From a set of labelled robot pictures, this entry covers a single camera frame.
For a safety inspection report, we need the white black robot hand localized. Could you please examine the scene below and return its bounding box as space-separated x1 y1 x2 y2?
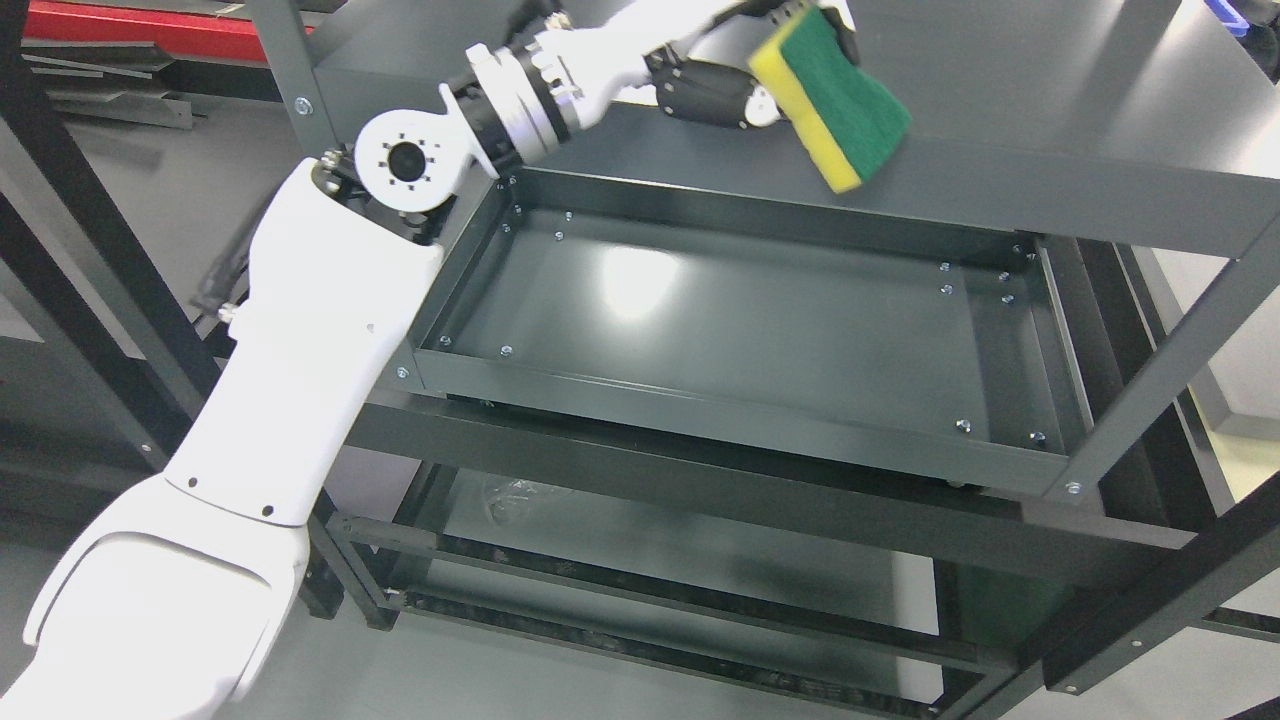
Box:
526 1 860 129

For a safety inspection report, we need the green yellow sponge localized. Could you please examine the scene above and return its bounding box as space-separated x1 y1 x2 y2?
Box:
748 6 913 193

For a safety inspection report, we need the black metal shelving rack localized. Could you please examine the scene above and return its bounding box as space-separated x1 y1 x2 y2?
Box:
3 1 1277 719

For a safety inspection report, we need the red metal beam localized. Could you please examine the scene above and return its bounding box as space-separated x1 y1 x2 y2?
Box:
23 1 268 64

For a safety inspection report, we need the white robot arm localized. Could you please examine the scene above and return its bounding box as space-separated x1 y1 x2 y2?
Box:
3 158 444 719

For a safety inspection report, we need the grey metal shelf cart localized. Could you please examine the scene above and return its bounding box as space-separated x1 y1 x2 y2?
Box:
244 0 1280 506

